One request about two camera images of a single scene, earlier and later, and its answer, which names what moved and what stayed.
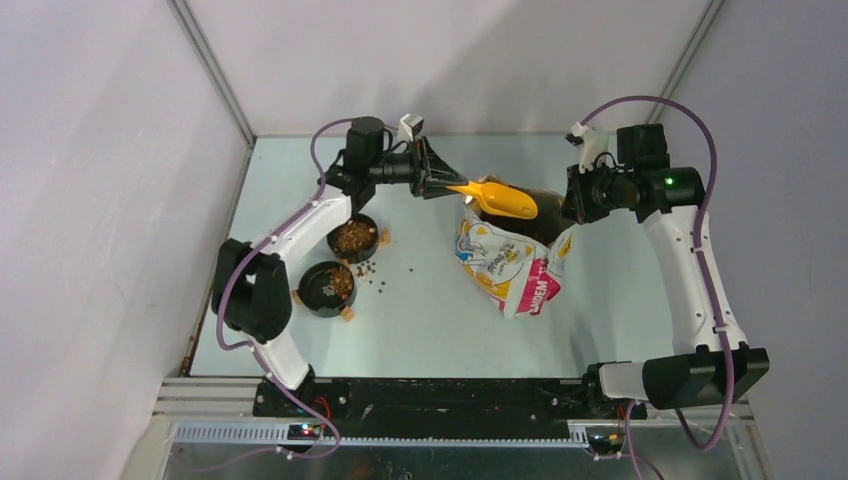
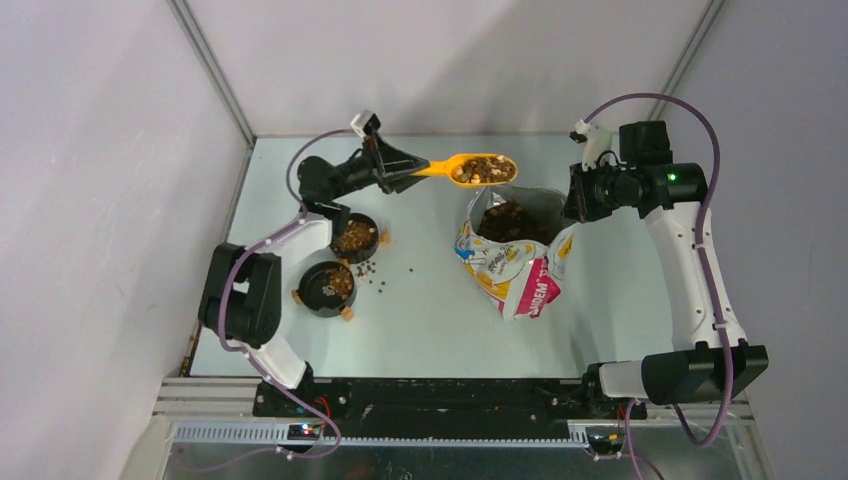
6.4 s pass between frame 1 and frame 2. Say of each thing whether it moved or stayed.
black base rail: stayed
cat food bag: stayed
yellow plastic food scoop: moved
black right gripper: stayed
